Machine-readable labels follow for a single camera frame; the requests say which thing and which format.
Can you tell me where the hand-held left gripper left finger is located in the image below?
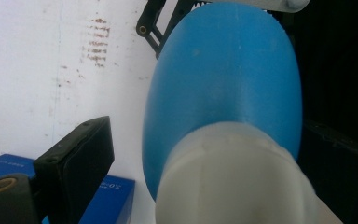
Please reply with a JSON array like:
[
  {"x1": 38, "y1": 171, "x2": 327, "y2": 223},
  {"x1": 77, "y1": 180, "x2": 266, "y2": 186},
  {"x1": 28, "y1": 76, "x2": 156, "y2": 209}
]
[{"x1": 33, "y1": 116, "x2": 116, "y2": 224}]

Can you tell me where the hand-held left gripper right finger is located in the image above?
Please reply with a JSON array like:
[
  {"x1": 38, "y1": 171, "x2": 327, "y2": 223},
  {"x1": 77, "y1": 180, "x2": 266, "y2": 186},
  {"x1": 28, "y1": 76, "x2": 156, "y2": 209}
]
[{"x1": 296, "y1": 119, "x2": 358, "y2": 224}]

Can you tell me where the blue and white plastic bottle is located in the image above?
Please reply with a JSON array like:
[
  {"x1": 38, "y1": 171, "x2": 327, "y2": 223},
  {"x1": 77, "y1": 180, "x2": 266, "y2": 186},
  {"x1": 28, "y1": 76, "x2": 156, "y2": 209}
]
[{"x1": 142, "y1": 1, "x2": 344, "y2": 224}]

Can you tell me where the blue cardboard box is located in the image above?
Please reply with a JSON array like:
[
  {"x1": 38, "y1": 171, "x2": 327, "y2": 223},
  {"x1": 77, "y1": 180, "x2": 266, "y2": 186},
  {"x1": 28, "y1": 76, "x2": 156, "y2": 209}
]
[{"x1": 0, "y1": 153, "x2": 136, "y2": 224}]

